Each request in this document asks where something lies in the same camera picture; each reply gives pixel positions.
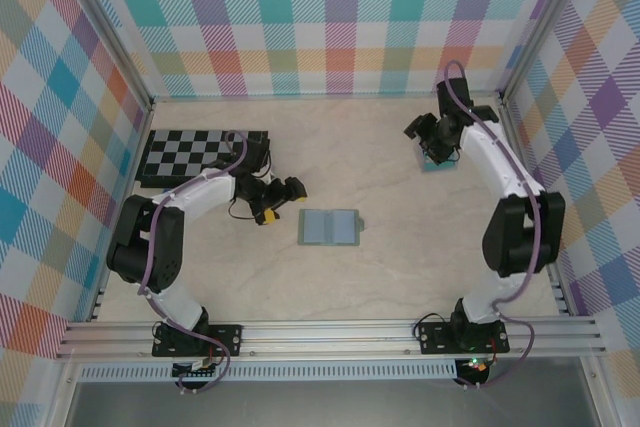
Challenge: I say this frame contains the green leather card holder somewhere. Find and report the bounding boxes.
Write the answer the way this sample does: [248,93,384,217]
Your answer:
[297,207,366,247]

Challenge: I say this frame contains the black grey chessboard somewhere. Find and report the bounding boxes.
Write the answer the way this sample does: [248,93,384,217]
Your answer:
[134,129,271,191]

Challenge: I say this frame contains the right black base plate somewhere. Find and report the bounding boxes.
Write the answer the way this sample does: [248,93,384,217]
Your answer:
[417,321,511,356]

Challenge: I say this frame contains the right black wrist camera box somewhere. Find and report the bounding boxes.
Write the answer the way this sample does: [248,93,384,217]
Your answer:
[403,114,437,141]

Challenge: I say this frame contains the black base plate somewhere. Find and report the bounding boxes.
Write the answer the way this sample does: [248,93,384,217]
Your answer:
[417,321,511,356]
[152,324,245,358]

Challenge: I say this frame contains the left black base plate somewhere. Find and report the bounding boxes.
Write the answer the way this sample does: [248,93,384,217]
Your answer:
[152,324,245,358]

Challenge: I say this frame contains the left black wrist camera box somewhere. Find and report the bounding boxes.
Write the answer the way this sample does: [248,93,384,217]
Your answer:
[282,175,310,198]

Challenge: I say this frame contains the left thin black camera cable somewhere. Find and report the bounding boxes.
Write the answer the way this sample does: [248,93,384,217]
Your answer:
[228,198,262,222]

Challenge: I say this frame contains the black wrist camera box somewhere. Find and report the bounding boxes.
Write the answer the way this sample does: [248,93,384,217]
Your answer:
[282,175,310,198]
[403,114,437,141]

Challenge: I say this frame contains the left small circuit board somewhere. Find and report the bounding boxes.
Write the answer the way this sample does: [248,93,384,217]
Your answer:
[172,360,222,379]

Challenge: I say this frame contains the left aluminium frame post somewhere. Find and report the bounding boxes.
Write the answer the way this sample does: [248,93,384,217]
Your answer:
[59,0,154,113]

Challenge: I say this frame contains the teal box with contents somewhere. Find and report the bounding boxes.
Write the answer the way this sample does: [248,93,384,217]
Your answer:
[419,145,459,173]

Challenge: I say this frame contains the right aluminium frame post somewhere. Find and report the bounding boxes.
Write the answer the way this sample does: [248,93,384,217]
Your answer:
[499,0,596,106]

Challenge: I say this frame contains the white slotted cable duct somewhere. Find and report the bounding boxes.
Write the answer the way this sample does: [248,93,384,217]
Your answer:
[79,360,459,382]

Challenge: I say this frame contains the aluminium frame post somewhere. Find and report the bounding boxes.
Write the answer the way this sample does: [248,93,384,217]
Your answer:
[499,0,596,106]
[59,0,154,113]

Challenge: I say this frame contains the grey metal panel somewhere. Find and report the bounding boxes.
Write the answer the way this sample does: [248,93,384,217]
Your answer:
[64,379,601,427]

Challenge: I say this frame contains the right aluminium side rail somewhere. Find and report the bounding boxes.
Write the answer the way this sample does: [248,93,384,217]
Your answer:
[499,96,574,316]

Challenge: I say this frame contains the long aluminium mounting rail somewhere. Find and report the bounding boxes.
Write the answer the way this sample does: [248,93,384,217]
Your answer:
[54,319,606,361]

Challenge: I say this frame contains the rear aluminium frame rail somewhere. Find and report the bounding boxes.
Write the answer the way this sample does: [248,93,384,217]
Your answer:
[149,90,504,101]

